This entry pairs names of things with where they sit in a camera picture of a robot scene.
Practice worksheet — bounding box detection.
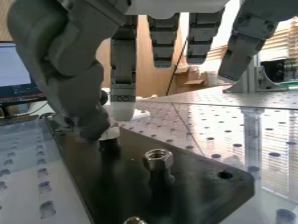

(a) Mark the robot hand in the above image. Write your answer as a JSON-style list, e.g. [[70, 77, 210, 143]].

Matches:
[[5, 0, 298, 143]]

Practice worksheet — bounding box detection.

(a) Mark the small steel nut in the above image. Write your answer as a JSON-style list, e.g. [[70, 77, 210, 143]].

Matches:
[[142, 148, 175, 173], [122, 215, 150, 224]]

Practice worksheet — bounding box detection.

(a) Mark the computer screen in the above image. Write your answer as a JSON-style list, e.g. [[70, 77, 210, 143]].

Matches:
[[0, 41, 46, 103]]

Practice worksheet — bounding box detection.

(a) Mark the black plate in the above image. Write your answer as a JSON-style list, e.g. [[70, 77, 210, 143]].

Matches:
[[43, 116, 257, 224]]

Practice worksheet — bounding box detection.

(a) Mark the clear box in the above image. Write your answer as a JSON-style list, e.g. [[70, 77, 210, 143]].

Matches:
[[0, 96, 298, 224]]

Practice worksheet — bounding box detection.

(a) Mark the metal bracket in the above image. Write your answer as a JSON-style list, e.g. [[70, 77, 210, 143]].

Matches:
[[223, 54, 298, 94]]

